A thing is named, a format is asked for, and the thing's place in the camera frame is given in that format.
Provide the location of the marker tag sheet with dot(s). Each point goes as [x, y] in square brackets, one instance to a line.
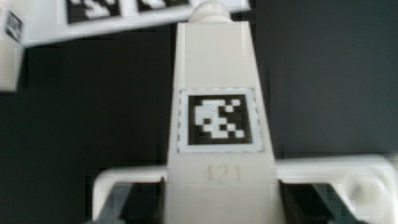
[70, 19]

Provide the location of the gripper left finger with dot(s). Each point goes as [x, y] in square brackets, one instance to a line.
[134, 204]

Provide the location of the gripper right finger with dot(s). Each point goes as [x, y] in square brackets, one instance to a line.
[313, 204]

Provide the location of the white desk top tray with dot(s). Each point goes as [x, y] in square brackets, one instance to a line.
[331, 180]

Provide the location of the white desk leg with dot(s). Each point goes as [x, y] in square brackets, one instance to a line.
[219, 117]
[11, 48]

